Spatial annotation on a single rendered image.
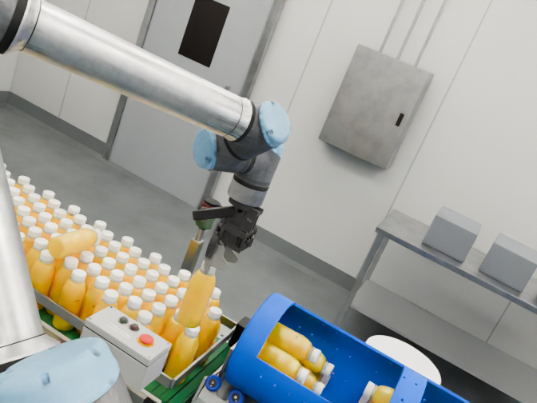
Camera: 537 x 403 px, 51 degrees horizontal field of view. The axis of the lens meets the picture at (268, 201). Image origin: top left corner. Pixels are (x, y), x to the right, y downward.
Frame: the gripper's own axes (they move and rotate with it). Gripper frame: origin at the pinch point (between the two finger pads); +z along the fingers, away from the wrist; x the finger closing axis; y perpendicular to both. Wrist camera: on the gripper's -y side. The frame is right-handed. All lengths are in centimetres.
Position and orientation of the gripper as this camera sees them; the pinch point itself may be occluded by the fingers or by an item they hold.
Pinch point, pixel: (209, 265)
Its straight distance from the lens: 144.2
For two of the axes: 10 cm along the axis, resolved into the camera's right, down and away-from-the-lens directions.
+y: 8.5, 4.4, -2.7
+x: 3.8, -1.6, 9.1
